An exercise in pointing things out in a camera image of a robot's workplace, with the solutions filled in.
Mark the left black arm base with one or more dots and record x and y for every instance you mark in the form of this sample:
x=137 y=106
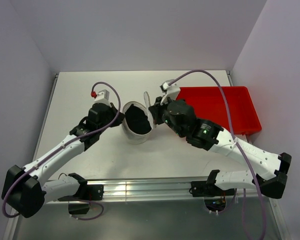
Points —
x=88 y=197

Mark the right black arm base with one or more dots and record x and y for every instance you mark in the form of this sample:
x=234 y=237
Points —
x=205 y=189

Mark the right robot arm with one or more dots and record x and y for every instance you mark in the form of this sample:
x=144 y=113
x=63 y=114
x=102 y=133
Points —
x=267 y=172

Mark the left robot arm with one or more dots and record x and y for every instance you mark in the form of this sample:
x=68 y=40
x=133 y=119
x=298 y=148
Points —
x=26 y=189

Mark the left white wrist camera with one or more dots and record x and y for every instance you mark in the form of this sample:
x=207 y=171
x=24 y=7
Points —
x=101 y=97

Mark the black garment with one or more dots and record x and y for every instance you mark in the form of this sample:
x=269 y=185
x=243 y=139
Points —
x=137 y=120

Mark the red plastic bin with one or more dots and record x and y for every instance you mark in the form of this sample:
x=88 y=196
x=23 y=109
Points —
x=208 y=104

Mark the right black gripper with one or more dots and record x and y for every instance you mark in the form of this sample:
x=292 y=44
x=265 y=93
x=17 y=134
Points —
x=155 y=109

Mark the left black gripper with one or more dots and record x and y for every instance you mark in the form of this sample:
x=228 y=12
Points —
x=112 y=109

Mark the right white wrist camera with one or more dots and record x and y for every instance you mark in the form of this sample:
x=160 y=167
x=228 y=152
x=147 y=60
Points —
x=171 y=91

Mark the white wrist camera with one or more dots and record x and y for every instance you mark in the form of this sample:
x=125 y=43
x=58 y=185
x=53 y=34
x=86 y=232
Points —
x=171 y=91
x=101 y=97

